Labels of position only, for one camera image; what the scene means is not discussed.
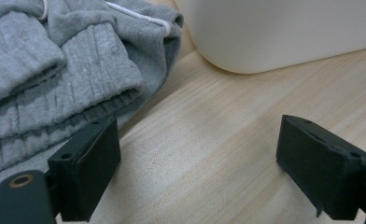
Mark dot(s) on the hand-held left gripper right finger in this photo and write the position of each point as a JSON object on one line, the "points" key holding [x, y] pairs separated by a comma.
{"points": [[321, 168]]}

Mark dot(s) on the grey sweatshirt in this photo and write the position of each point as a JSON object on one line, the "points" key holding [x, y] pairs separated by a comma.
{"points": [[63, 77]]}

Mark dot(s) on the white plastic container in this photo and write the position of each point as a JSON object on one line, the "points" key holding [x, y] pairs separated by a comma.
{"points": [[277, 31]]}

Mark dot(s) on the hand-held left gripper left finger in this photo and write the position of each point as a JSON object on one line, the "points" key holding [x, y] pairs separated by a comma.
{"points": [[87, 174]]}

